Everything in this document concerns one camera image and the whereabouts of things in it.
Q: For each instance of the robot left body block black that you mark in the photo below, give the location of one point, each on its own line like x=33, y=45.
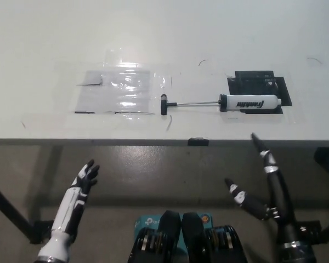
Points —
x=164, y=233

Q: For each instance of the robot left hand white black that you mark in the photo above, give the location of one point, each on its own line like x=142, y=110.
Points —
x=71, y=202

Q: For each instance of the teal router box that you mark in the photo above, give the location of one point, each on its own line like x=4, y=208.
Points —
x=146, y=220

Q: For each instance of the black diagonal table leg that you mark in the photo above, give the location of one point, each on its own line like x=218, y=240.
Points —
x=8, y=208

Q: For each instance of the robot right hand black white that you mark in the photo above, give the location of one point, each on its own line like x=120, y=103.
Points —
x=279, y=197

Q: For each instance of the clear plastic film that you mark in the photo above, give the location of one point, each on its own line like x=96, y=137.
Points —
x=131, y=82

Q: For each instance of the black tape patch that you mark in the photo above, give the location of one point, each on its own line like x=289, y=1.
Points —
x=252, y=82

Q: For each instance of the black and blue object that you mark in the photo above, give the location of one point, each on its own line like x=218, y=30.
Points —
x=327, y=161

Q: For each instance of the black table foot bracket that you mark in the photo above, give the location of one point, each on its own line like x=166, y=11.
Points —
x=42, y=230
x=312, y=233

